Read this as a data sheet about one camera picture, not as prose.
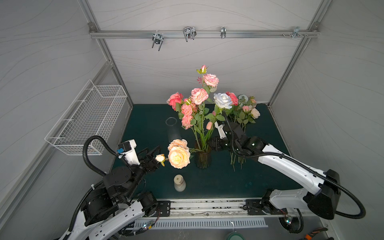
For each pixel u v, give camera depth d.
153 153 0.52
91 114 0.73
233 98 0.68
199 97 0.58
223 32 0.78
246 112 1.08
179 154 0.48
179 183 0.72
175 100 0.66
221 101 0.57
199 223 0.70
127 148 0.50
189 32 0.77
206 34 0.79
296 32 0.77
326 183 0.40
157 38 0.80
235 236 0.59
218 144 0.65
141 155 0.57
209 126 0.71
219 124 0.68
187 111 0.62
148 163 0.51
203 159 0.84
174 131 0.90
